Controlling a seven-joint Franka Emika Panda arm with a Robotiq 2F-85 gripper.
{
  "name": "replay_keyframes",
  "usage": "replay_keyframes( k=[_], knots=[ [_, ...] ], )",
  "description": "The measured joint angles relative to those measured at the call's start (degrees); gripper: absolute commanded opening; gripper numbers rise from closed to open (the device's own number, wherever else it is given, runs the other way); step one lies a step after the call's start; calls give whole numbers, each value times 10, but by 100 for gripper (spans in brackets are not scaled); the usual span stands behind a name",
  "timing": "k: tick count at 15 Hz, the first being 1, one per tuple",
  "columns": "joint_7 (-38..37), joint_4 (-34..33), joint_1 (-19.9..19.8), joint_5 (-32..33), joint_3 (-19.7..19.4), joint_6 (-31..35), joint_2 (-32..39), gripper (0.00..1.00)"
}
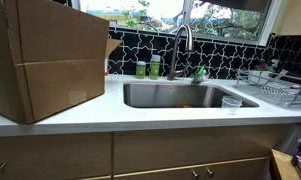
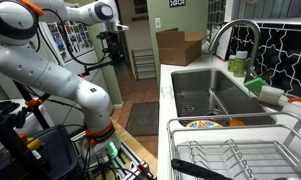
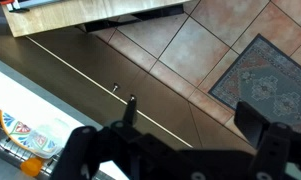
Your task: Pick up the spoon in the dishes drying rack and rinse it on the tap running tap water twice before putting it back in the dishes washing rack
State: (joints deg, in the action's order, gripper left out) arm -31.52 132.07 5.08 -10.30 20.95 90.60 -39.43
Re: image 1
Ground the stainless steel sink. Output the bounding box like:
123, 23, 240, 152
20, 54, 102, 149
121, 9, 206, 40
123, 82, 260, 109

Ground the short green soap bottle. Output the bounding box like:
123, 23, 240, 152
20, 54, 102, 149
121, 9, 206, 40
135, 60, 147, 80

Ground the green jar white lid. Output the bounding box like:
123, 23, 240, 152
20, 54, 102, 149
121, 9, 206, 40
148, 54, 162, 81

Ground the steel gooseneck faucet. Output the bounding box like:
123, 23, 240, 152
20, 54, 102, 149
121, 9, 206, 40
166, 24, 194, 81

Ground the green dish brush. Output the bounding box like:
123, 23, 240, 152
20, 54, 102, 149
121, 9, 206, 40
191, 64, 210, 85

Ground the wooden cabinet drawer front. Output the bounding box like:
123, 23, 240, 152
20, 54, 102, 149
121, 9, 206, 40
113, 124, 285, 175
0, 132, 112, 180

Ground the clear plastic cup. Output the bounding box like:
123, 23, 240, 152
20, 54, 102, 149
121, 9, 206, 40
221, 95, 243, 116

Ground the wooden cabinet door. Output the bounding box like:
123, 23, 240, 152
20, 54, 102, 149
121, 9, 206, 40
202, 157, 270, 180
113, 165, 203, 180

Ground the kitchen window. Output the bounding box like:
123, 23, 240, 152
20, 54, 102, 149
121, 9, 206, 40
71, 0, 284, 47

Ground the large brown cardboard box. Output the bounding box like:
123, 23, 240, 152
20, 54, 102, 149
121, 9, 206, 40
0, 0, 123, 125

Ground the white pot with plant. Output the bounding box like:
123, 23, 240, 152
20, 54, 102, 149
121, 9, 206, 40
248, 60, 274, 85

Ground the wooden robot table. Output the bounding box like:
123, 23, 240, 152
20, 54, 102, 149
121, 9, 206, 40
269, 148, 301, 180

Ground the metal wire dish rack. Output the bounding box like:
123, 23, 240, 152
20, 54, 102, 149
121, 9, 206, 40
234, 83, 301, 108
234, 68, 301, 108

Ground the wooden wall cabinet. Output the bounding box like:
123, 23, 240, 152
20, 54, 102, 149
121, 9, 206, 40
274, 0, 301, 37

